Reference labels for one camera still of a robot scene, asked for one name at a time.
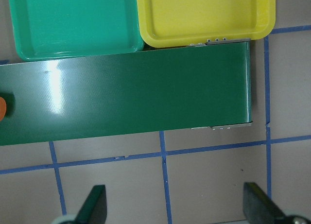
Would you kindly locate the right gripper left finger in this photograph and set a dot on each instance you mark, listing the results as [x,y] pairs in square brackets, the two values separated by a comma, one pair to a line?
[94,209]

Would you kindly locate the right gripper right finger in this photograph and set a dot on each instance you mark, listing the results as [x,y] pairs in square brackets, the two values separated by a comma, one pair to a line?
[258,208]

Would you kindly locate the orange cylinder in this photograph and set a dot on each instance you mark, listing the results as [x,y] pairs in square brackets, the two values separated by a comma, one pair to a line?
[3,108]

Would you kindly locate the green conveyor belt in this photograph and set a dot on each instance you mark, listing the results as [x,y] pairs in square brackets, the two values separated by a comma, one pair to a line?
[86,97]

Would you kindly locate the green plastic tray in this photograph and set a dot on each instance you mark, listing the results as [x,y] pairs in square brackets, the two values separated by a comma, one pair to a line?
[52,29]

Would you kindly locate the yellow plastic tray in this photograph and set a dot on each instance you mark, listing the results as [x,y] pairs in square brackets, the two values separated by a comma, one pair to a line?
[175,23]

